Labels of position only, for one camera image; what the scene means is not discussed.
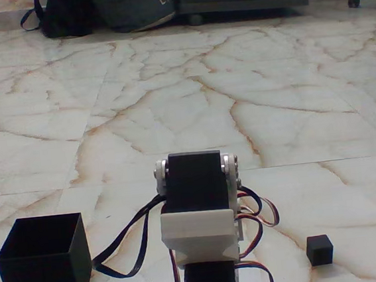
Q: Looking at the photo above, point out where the small black cube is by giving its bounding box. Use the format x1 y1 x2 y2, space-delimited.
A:
305 232 336 268

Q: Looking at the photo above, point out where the dark teal bag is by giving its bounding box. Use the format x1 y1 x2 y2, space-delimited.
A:
89 0 178 36

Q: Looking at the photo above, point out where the black flat cable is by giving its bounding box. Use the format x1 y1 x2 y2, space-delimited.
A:
85 196 174 281

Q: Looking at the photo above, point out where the black backpack with strap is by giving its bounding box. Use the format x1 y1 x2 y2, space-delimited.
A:
18 0 96 43

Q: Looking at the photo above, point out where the red white black servo cable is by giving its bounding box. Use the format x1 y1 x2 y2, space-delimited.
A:
231 218 276 282
235 181 281 234

